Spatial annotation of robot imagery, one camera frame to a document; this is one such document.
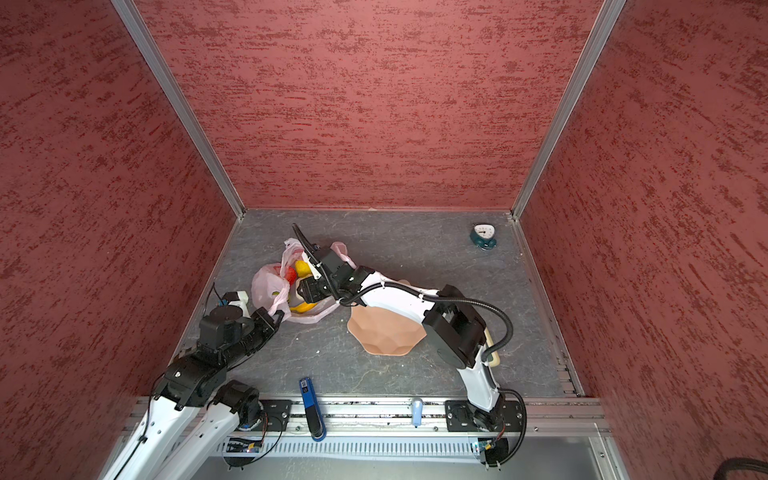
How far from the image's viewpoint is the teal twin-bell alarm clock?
1088 mm

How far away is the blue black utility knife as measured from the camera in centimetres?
72

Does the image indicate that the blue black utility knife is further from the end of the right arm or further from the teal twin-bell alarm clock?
the teal twin-bell alarm clock

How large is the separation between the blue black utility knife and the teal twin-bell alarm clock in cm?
73
